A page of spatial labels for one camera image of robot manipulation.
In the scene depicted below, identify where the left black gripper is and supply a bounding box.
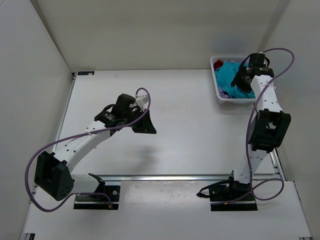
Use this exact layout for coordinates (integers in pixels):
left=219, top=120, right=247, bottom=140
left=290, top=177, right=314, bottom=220
left=122, top=108, right=157, bottom=134

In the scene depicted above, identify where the teal t shirt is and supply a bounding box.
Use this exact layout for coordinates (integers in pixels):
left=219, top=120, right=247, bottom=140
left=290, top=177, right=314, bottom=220
left=214, top=61, right=255, bottom=99

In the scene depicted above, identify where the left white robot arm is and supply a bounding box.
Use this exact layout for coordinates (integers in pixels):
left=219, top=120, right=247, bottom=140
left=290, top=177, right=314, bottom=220
left=34, top=94, right=157, bottom=201

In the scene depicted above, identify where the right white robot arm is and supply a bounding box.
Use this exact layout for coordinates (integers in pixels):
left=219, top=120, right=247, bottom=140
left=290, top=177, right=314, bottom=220
left=224, top=53, right=291, bottom=200

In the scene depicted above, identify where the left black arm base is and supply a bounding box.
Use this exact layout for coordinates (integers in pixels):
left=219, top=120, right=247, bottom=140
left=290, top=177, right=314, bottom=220
left=73, top=181, right=121, bottom=211

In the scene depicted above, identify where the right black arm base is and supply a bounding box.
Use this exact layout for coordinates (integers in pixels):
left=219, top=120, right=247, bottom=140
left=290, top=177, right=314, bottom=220
left=196, top=178, right=258, bottom=212

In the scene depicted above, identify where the white plastic basket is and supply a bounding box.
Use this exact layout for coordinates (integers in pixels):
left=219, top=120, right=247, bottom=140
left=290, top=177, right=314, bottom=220
left=210, top=55, right=256, bottom=105

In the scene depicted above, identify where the lilac t shirt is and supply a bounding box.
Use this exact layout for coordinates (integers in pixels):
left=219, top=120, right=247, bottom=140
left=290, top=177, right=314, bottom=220
left=217, top=87, right=230, bottom=99

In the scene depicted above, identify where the red t shirt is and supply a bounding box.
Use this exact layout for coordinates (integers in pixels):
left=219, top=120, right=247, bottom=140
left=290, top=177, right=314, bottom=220
left=213, top=59, right=224, bottom=71

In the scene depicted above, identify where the dark label sticker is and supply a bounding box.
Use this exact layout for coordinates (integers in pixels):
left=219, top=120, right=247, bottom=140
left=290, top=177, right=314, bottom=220
left=77, top=71, right=95, bottom=76

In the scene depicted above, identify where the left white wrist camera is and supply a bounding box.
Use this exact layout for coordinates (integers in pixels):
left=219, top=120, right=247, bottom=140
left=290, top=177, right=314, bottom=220
left=135, top=94, right=149, bottom=112

